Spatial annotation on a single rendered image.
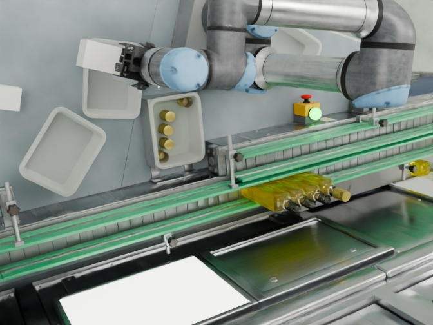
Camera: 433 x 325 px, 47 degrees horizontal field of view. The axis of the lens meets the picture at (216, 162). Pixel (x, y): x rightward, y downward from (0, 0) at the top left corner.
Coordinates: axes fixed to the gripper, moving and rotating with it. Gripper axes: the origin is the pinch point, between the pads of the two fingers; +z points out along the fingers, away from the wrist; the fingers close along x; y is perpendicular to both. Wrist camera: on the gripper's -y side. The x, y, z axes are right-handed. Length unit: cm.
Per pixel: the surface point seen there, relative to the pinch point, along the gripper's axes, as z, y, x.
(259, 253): 0, -49, 45
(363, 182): 22, -108, 23
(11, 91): 28.1, 21.7, 13.0
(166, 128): 27.9, -24.5, 15.8
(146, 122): 29.7, -18.3, 15.2
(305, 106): 27, -76, -1
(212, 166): 25, -42, 25
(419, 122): 22, -131, -5
